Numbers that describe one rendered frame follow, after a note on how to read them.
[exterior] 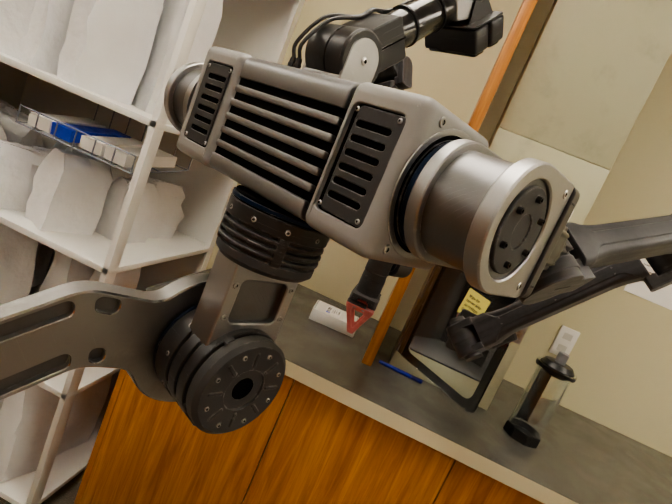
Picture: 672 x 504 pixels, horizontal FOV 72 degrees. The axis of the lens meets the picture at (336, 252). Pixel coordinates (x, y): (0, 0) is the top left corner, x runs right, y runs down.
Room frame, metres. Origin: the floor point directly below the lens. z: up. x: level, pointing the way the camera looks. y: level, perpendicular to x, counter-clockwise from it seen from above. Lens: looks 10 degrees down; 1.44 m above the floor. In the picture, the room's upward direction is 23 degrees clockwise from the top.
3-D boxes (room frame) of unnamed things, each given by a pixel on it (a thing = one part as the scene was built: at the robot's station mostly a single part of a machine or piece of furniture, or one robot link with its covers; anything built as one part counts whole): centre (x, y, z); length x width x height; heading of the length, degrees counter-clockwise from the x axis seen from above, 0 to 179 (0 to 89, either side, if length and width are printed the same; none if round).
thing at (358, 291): (1.08, -0.11, 1.21); 0.10 x 0.07 x 0.07; 172
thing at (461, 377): (1.25, -0.39, 1.19); 0.30 x 0.01 x 0.40; 38
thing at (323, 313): (1.54, -0.08, 0.96); 0.16 x 0.12 x 0.04; 88
